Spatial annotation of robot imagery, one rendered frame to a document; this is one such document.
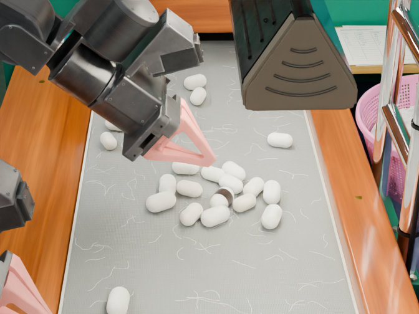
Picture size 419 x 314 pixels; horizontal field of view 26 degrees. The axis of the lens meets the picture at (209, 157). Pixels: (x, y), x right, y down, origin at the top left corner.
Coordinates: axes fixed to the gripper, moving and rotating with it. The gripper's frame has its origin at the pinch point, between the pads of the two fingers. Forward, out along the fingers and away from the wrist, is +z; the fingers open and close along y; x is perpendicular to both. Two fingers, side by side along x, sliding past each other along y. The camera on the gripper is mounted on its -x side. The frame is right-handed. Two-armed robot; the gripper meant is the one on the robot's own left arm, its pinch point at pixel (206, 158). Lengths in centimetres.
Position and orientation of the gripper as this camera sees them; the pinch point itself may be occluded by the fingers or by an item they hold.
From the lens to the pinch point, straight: 101.7
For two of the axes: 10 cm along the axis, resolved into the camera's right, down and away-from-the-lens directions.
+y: -0.3, -5.2, 8.6
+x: -6.4, 6.7, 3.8
